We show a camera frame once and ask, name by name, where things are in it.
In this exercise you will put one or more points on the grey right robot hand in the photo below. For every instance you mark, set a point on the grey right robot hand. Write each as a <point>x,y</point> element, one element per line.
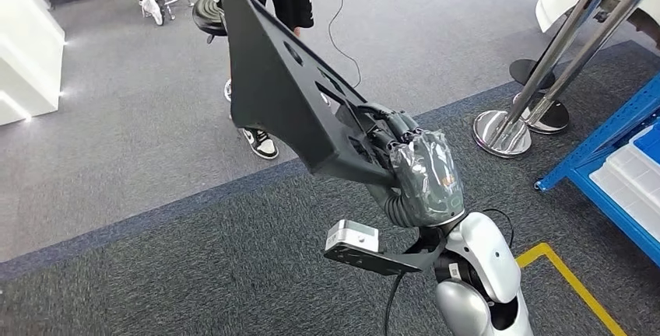
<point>428,179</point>

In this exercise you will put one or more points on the black plastic slotted part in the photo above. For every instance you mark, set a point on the black plastic slotted part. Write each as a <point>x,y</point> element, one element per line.
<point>273,76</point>

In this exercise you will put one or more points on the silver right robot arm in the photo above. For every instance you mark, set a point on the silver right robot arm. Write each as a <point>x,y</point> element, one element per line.
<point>484,256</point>

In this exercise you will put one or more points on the blue metal shelf rack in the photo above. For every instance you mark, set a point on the blue metal shelf rack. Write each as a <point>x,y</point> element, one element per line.
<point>593,148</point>

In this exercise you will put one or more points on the white plastic bin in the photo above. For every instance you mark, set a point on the white plastic bin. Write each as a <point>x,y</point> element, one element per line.
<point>639,174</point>
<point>626,199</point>

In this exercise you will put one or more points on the black round stool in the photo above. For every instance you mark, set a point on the black round stool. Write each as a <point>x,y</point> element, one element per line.
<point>206,14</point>

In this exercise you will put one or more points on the white lit cabinet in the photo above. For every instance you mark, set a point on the white lit cabinet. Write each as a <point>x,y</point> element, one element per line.
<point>26,40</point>

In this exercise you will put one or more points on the chrome stanchion post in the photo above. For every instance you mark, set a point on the chrome stanchion post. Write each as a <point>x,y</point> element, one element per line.
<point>554,120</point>
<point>503,135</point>

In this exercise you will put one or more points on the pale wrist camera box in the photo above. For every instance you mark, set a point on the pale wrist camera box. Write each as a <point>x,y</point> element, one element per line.
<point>353,236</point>

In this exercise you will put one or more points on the black camera mounting bracket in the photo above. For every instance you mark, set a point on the black camera mounting bracket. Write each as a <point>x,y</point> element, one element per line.
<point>376,261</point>

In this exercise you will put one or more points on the black stanchion post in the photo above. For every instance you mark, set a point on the black stanchion post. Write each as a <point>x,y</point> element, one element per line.
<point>523,71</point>

